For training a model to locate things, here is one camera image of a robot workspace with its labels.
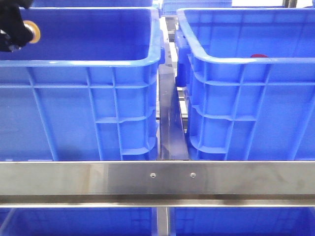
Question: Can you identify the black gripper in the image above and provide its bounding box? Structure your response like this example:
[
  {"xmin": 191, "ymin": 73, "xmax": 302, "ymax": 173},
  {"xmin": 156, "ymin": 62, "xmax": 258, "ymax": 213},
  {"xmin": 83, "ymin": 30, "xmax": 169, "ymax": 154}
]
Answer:
[{"xmin": 0, "ymin": 0, "xmax": 33, "ymax": 52}]

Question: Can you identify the red mushroom push button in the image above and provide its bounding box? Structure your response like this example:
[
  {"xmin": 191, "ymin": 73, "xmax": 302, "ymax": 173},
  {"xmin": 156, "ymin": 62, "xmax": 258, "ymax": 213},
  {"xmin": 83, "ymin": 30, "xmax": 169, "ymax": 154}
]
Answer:
[{"xmin": 251, "ymin": 54, "xmax": 268, "ymax": 58}]

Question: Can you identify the rear left blue crate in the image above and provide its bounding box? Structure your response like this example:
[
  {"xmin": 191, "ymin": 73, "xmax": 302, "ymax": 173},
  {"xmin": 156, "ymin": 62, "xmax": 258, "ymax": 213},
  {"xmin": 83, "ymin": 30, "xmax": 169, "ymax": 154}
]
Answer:
[{"xmin": 31, "ymin": 0, "xmax": 161, "ymax": 8}]

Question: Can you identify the left blue plastic crate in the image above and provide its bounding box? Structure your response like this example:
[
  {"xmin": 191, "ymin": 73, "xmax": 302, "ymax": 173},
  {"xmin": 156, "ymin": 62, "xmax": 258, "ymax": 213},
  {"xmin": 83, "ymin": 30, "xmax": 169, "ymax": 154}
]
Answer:
[{"xmin": 0, "ymin": 7, "xmax": 164, "ymax": 161}]

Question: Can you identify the blue plastic crate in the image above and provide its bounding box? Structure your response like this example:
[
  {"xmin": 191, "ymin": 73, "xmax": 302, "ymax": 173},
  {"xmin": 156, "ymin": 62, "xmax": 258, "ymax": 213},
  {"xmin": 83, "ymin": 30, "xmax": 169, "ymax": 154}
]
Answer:
[
  {"xmin": 175, "ymin": 8, "xmax": 315, "ymax": 161},
  {"xmin": 0, "ymin": 7, "xmax": 164, "ymax": 161}
]

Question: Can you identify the rear right blue crate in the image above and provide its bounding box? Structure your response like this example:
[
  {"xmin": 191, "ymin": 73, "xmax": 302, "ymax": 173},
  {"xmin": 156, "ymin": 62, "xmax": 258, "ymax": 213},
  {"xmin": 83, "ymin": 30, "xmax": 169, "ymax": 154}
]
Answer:
[{"xmin": 162, "ymin": 0, "xmax": 232, "ymax": 16}]

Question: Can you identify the lower left blue crate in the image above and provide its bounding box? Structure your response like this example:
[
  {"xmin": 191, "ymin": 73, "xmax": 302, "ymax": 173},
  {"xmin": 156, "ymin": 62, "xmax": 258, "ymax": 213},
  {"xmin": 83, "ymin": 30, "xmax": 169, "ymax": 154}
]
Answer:
[{"xmin": 0, "ymin": 207, "xmax": 158, "ymax": 236}]

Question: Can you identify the steel shelf centre divider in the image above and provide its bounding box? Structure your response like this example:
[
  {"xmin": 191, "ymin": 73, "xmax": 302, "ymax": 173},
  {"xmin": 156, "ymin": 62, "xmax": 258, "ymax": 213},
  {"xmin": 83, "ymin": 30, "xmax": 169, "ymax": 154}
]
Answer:
[{"xmin": 158, "ymin": 64, "xmax": 189, "ymax": 161}]

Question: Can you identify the right blue plastic crate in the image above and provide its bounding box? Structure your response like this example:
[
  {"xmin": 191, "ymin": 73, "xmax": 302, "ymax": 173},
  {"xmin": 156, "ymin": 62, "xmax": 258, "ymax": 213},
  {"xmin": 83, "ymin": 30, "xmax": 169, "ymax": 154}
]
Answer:
[{"xmin": 175, "ymin": 8, "xmax": 315, "ymax": 161}]

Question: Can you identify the lower right blue crate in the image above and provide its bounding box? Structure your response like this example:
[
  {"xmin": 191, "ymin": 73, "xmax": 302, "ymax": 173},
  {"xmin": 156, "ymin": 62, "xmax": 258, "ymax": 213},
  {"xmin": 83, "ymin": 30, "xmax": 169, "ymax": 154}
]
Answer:
[{"xmin": 171, "ymin": 207, "xmax": 315, "ymax": 236}]

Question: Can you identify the steel shelf front rail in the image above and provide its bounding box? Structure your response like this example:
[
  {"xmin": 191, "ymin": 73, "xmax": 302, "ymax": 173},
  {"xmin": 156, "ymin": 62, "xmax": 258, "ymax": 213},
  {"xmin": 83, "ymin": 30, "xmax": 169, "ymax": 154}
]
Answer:
[{"xmin": 0, "ymin": 160, "xmax": 315, "ymax": 207}]

